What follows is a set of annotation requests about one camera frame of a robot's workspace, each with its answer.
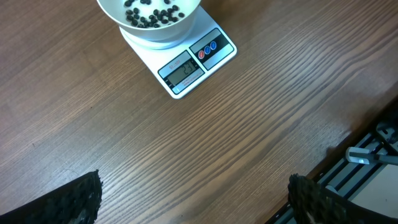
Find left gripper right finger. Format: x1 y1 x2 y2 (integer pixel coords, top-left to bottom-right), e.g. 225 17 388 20
288 174 397 224

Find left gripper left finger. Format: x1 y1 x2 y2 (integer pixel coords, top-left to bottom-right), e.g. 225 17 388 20
1 170 103 224

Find white digital kitchen scale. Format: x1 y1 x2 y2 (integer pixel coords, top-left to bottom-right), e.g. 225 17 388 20
121 6 238 99

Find white bowl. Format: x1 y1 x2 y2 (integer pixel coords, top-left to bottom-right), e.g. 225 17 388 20
97 0 201 41

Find black beans in bowl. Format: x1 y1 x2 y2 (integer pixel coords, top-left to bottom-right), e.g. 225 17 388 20
122 0 187 29

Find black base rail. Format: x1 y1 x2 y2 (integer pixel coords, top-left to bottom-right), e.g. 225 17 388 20
268 100 397 223

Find grey clip on rail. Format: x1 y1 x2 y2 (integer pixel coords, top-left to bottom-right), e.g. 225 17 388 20
346 147 397 166

